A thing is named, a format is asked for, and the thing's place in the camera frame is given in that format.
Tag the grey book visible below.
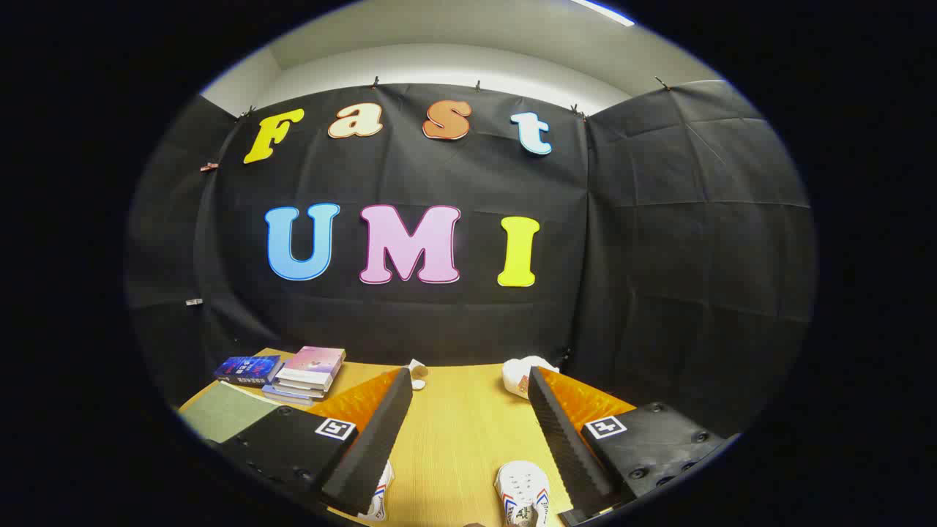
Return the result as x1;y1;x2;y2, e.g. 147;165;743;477
275;370;337;400

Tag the pale green fabric storage box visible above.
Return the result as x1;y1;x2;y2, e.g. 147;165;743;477
178;381;283;445

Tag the pale blue book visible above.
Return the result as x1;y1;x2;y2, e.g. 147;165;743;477
261;384;324;407

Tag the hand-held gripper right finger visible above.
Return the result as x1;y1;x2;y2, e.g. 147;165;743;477
527;366;736;526

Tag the white pouch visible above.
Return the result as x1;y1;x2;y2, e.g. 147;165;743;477
501;356;561;400

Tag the dark blue book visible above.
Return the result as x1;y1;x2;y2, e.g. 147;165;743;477
214;355;283;387

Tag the black backdrop cloth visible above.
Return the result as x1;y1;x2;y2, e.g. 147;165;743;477
124;79;818;440

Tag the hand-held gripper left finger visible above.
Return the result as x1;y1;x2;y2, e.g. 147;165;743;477
207;367;414;517

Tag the pink cover book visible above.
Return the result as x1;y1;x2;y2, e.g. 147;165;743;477
282;346;347;385

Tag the white canvas shoe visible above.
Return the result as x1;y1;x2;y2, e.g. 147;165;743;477
494;461;551;527
359;461;396;522

